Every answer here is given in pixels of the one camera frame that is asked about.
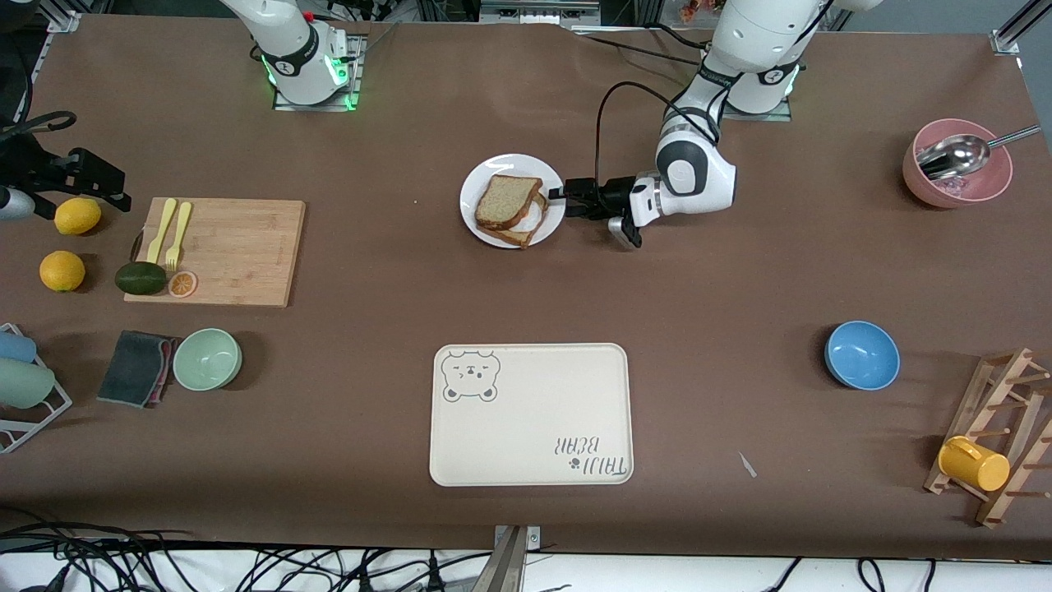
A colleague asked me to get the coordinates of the dark green avocado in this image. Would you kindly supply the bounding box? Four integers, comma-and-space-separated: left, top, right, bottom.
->
114, 261, 168, 296

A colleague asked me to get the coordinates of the black table cable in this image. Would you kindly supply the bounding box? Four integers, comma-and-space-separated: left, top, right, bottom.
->
588, 33, 716, 75

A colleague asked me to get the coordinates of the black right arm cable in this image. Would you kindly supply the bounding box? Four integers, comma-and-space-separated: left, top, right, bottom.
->
0, 45, 77, 153

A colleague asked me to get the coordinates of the pink folded cloth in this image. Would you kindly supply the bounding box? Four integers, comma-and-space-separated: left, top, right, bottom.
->
152, 335, 177, 408

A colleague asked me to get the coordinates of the white wire cup rack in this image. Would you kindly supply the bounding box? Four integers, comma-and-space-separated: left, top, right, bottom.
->
0, 322, 73, 455

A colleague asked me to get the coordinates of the metal scoop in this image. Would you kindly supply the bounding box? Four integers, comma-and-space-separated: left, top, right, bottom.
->
916, 125, 1042, 182

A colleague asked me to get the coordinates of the dark grey folded cloth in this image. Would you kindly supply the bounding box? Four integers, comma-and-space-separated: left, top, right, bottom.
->
96, 330, 175, 409

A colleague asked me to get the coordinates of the aluminium corner profile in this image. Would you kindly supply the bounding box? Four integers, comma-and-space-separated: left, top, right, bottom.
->
990, 0, 1052, 54

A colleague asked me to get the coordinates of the yellow lemon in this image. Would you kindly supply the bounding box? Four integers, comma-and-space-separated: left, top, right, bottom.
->
53, 197, 103, 237
39, 250, 87, 293

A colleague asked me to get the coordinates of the yellow plastic knife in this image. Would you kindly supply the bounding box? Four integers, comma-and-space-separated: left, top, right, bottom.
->
146, 197, 178, 264

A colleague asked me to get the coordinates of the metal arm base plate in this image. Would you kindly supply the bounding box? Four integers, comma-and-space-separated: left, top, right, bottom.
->
273, 33, 367, 112
705, 41, 794, 123

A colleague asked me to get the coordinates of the black floor cable tangle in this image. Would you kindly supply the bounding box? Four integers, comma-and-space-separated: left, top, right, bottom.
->
0, 522, 494, 592

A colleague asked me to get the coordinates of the blue bowl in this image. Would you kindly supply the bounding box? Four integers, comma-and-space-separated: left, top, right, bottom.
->
824, 321, 901, 391

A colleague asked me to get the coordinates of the wooden cutting board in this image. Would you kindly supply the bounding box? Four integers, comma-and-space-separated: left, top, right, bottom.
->
123, 197, 307, 309

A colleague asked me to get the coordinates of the yellow mug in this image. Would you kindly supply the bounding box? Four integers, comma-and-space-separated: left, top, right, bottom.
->
938, 436, 1011, 493

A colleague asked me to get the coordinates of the beige bear print tray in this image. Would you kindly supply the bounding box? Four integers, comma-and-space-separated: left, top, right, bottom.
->
429, 343, 634, 488

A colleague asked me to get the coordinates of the pink bowl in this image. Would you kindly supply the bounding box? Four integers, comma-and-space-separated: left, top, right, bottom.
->
902, 118, 1013, 209

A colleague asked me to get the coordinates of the mint green bowl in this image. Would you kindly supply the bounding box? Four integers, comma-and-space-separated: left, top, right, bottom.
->
172, 328, 243, 392

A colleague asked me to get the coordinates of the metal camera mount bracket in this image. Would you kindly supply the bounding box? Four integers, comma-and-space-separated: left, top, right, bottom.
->
481, 525, 543, 592

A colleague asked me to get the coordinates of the white round plate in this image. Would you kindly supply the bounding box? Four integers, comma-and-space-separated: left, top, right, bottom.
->
459, 154, 567, 248

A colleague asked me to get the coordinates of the yellow plastic fork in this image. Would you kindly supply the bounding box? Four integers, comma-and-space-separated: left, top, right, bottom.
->
166, 201, 193, 272

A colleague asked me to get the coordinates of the wooden mug rack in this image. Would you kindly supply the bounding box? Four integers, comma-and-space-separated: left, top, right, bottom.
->
924, 347, 1052, 529

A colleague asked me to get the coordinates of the pale green cup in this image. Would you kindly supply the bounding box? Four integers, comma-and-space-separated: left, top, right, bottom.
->
0, 358, 57, 409

